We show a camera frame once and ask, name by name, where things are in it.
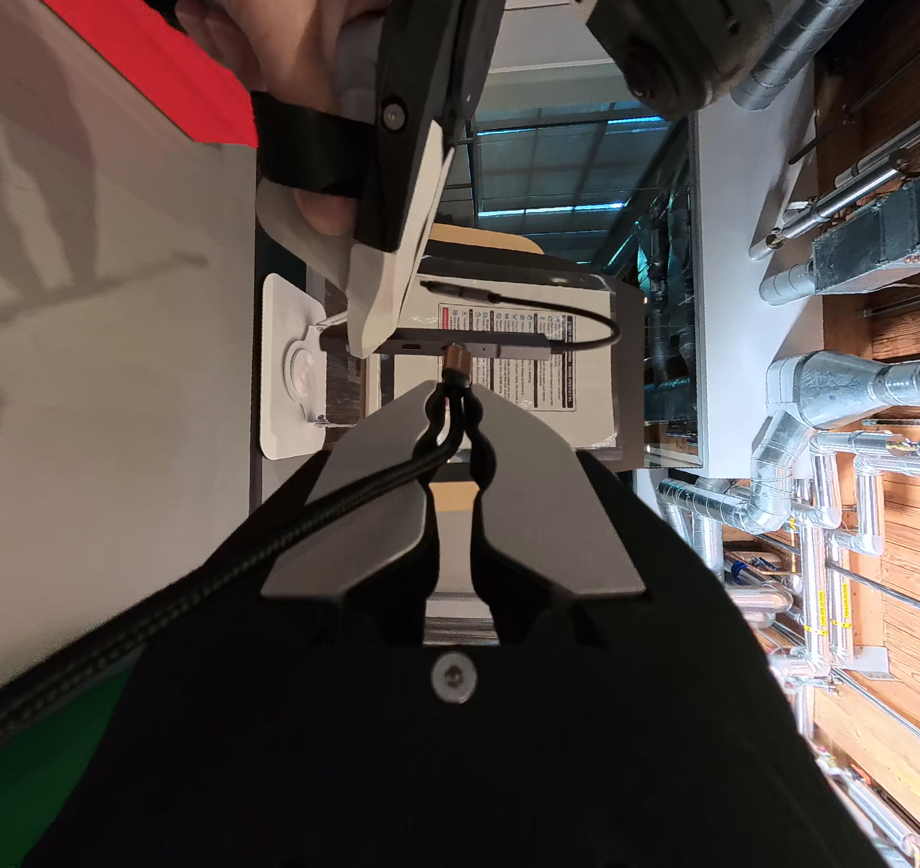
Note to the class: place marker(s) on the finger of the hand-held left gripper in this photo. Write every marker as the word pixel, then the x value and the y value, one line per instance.
pixel 392 293

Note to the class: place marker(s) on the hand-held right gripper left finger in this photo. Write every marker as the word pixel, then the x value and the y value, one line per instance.
pixel 345 523

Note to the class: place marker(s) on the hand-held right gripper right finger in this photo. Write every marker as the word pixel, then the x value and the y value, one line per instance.
pixel 553 523

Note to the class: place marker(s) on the person's left hand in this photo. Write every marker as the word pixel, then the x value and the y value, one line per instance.
pixel 287 13

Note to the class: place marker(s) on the clear acrylic sign holder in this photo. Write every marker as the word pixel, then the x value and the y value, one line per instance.
pixel 568 408

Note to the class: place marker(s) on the glass partition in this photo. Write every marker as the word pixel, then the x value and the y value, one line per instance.
pixel 546 164

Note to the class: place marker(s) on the cluster of silver insulated pipes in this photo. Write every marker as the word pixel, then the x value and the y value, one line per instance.
pixel 762 509

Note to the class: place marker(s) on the thin steel pipe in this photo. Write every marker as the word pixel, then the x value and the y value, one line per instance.
pixel 841 196

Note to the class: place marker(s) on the green plastic bin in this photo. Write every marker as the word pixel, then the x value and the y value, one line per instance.
pixel 43 796

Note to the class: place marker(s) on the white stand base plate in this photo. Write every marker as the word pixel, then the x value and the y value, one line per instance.
pixel 280 307

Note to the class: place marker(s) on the silver spiral duct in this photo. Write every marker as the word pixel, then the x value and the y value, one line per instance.
pixel 812 13

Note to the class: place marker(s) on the black rectangular duct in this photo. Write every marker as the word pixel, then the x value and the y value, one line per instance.
pixel 870 243

